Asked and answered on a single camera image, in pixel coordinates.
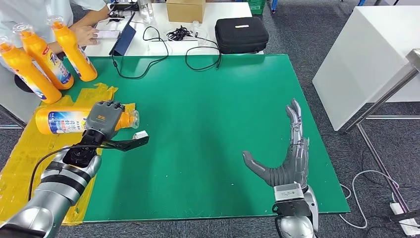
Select black cable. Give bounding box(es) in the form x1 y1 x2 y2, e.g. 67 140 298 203
110 25 170 80
184 35 223 71

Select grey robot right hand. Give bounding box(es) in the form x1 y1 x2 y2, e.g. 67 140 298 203
242 98 310 189

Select brown cardboard box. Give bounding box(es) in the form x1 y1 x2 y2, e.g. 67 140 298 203
166 0 207 24

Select white floor cable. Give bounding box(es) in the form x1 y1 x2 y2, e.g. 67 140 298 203
338 170 400 230

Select green plastic crate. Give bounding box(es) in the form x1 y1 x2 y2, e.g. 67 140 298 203
247 0 267 15

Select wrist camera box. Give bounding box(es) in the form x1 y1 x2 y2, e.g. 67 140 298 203
271 182 313 218
104 130 150 152

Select bundle of black cables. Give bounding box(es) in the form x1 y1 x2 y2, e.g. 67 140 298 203
166 25 194 42

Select white table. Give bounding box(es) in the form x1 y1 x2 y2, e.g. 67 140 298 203
83 1 264 57
312 5 420 132

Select person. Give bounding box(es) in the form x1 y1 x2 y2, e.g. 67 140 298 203
0 0 110 71

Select yellow tape patch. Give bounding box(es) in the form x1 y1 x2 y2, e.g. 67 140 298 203
0 82 136 227

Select dark blue tablet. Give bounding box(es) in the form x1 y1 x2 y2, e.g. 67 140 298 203
109 11 137 57

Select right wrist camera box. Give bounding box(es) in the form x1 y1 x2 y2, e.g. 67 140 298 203
271 182 313 218

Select white power strip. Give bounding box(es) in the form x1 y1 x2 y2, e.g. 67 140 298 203
389 202 420 237

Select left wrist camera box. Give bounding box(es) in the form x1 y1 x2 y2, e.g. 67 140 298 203
104 130 150 152

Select black round stool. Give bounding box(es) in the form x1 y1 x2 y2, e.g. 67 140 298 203
13 74 34 94

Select orange detergent bottle clear cap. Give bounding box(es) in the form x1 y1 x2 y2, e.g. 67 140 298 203
12 23 75 90
35 105 141 136
47 15 99 82
0 35 62 105

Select person's right hand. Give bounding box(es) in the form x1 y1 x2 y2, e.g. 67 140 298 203
72 25 99 47

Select black zip case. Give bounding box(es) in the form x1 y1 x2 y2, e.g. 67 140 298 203
214 16 270 55

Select silver metal stand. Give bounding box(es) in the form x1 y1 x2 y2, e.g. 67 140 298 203
340 48 420 224

